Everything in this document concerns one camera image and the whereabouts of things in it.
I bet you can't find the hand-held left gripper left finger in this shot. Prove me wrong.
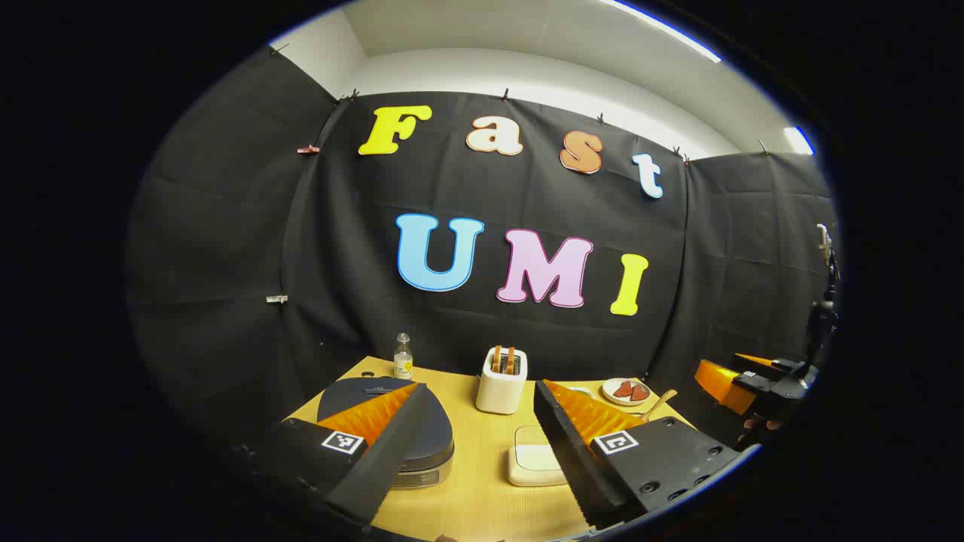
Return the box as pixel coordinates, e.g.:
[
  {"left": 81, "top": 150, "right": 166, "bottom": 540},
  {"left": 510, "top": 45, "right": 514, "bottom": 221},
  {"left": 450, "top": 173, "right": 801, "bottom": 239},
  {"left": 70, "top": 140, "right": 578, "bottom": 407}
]
[{"left": 252, "top": 382, "right": 430, "bottom": 524}]

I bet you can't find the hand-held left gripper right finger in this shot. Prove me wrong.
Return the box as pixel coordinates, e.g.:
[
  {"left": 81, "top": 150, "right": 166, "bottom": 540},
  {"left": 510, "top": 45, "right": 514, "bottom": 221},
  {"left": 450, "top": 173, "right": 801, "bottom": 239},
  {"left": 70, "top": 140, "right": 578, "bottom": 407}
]
[{"left": 533, "top": 379, "right": 743, "bottom": 530}]

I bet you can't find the wooden spoon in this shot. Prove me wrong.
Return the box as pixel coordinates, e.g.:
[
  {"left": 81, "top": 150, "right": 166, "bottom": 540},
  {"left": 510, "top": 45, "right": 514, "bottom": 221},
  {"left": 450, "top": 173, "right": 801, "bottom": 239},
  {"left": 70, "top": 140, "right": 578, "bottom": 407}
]
[{"left": 640, "top": 389, "right": 679, "bottom": 424}]

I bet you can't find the dark grey rice cooker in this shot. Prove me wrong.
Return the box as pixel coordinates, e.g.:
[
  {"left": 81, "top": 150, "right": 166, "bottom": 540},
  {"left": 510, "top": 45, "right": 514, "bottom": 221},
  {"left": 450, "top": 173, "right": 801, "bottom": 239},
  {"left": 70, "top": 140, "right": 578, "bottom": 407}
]
[{"left": 316, "top": 375, "right": 456, "bottom": 490}]

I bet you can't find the cream rice box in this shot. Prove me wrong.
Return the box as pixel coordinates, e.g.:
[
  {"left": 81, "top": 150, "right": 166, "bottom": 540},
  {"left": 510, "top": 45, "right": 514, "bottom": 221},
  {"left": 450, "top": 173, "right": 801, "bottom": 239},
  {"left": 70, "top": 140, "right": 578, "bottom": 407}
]
[{"left": 507, "top": 425, "right": 569, "bottom": 488}]

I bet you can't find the round white plate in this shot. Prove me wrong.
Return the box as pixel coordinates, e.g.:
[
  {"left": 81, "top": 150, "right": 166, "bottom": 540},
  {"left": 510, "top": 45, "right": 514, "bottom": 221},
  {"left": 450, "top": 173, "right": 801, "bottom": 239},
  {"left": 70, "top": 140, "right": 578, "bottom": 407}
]
[{"left": 602, "top": 377, "right": 652, "bottom": 407}]

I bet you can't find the white toaster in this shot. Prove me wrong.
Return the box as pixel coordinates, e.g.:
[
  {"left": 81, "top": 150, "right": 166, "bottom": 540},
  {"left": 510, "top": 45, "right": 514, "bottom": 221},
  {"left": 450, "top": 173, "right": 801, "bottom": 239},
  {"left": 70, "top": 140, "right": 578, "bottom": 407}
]
[{"left": 475, "top": 346, "right": 529, "bottom": 416}]

